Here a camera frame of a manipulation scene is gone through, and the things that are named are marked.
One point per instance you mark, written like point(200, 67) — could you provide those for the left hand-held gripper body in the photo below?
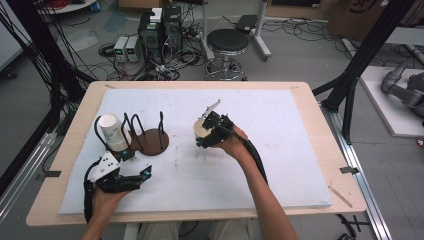
point(105, 165)

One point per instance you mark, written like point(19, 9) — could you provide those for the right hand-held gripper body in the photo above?
point(221, 128)

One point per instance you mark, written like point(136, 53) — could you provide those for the white paper cup beige inside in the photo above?
point(200, 131)

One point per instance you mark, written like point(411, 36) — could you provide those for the brown cup holder black posts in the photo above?
point(151, 143)

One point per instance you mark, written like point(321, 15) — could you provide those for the person's right hand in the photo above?
point(235, 145)

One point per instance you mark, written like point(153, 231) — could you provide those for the person's left hand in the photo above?
point(105, 203)

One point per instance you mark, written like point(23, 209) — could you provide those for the person's legs in light pants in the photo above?
point(160, 231)

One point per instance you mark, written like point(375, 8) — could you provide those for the white table mat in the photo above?
point(283, 133)

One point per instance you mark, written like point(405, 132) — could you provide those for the black round stool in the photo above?
point(227, 40)

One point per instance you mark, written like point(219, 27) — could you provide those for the wooden table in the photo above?
point(318, 133)

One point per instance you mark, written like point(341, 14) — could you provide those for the black computer tower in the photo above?
point(150, 36)
point(173, 30)

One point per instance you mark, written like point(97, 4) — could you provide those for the white metal stand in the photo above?
point(261, 33)

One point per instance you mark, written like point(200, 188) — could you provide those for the grey power supply unit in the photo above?
point(120, 49)
point(133, 49)

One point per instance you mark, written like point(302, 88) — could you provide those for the black flat device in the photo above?
point(246, 23)

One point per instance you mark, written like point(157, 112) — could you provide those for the small white box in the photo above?
point(155, 15)

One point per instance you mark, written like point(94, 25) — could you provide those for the thin wooden stick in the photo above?
point(340, 196)

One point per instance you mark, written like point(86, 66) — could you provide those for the cardboard box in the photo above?
point(353, 20)

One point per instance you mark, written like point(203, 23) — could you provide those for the white floor board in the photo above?
point(393, 113)

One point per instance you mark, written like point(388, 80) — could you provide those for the aluminium rail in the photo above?
point(23, 176)
point(360, 173)

